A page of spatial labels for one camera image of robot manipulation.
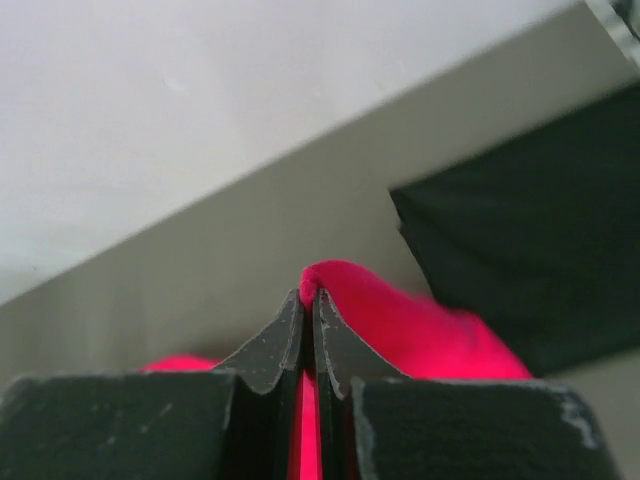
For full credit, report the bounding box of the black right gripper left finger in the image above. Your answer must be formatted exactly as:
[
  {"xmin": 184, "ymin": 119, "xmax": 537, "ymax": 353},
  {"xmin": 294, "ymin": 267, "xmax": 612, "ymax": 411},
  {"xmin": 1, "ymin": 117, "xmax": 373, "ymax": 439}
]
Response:
[{"xmin": 1, "ymin": 292, "xmax": 304, "ymax": 479}]

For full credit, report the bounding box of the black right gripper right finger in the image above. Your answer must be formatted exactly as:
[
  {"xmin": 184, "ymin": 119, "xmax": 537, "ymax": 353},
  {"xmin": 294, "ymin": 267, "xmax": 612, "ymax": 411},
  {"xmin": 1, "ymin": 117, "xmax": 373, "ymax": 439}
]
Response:
[{"xmin": 312, "ymin": 290, "xmax": 620, "ymax": 480}]

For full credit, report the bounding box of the pink t-shirt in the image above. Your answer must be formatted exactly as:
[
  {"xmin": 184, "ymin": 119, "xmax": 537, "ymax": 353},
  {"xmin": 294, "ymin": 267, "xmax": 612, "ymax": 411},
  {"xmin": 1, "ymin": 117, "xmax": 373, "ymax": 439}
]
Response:
[{"xmin": 142, "ymin": 259, "xmax": 533, "ymax": 479}]

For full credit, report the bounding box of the folded black t-shirt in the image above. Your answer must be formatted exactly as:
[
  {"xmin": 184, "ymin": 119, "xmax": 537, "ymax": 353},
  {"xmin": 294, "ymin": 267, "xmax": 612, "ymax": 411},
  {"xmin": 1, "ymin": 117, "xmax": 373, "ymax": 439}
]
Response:
[{"xmin": 391, "ymin": 85, "xmax": 639, "ymax": 375}]

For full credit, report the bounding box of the right aluminium frame post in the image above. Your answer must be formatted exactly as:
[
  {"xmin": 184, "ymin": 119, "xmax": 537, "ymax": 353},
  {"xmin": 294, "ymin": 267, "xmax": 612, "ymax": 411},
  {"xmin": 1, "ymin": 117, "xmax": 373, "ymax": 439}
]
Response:
[{"xmin": 584, "ymin": 0, "xmax": 639, "ymax": 64}]

